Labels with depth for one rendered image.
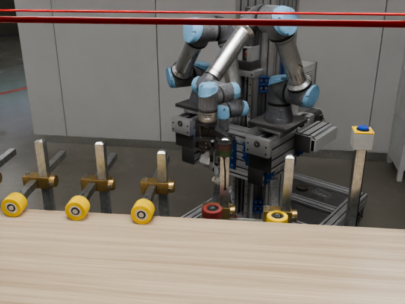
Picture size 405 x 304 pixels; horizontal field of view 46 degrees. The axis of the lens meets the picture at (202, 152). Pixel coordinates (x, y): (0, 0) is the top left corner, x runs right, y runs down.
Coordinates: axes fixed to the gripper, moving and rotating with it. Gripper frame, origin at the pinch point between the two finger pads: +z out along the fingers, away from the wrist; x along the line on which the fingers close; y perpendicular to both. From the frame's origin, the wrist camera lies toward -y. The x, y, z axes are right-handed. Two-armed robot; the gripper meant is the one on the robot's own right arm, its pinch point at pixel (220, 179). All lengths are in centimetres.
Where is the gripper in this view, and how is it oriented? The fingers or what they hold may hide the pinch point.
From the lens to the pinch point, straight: 226.5
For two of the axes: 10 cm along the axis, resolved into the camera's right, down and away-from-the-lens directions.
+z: 0.0, 9.2, 3.8
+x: -9.9, -0.4, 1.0
